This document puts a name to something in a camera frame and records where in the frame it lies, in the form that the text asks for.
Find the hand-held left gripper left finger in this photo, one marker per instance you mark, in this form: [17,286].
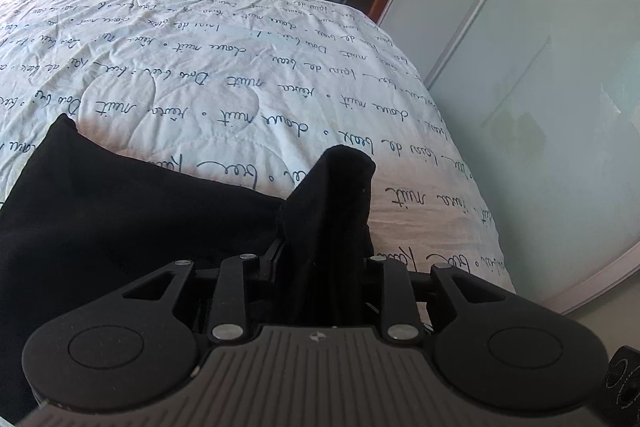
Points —
[235,287]

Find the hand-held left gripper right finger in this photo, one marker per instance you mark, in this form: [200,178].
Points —
[396,292]

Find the black pants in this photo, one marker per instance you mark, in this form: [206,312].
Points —
[100,217]

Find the white script-printed quilt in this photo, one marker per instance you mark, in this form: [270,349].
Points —
[225,57]

